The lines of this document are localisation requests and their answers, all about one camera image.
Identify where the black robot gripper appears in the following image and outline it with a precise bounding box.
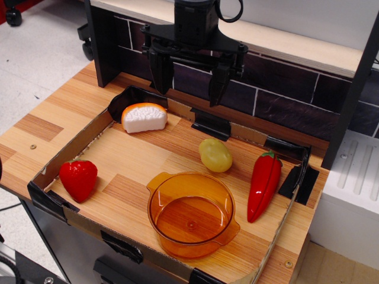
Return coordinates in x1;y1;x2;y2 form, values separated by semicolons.
141;1;248;107

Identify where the white and orange toy sushi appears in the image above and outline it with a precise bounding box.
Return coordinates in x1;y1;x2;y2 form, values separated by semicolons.
121;102;168;134

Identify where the cardboard fence with black tape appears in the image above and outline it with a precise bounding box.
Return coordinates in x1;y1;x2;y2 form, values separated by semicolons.
28;86;323;283

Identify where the orange transparent plastic pot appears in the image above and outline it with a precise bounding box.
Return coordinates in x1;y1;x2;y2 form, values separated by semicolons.
147;172;240;259

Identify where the yellow toy potato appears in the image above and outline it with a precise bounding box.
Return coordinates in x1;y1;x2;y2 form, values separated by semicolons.
198;138;233;173

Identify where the light wooden shelf board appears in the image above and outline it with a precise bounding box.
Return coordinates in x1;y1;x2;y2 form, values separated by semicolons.
91;1;363;78

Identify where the black shelf upright left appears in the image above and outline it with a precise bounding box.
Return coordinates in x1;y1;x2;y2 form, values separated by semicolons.
84;1;121;88

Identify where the black shelf upright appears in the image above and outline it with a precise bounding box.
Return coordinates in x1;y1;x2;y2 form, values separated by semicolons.
84;1;121;88
322;15;378;170

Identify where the black caster wheel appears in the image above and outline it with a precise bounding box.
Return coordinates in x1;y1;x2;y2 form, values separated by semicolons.
77;23;94;61

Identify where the red toy chili pepper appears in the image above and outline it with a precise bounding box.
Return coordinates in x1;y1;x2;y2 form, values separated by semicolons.
247;150;282;223

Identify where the red toy strawberry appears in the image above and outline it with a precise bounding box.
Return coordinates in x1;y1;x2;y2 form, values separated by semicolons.
59;159;98;203

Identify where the black shelf upright right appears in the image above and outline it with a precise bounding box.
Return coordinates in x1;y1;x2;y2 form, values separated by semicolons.
322;15;378;170

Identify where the black chair caster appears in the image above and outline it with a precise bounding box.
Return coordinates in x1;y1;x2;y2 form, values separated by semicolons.
5;7;23;27

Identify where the white grooved cabinet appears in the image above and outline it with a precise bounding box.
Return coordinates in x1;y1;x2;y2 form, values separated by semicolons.
309;131;378;269

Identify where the black cable loop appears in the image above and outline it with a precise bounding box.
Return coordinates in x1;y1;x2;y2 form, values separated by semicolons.
213;0;245;24

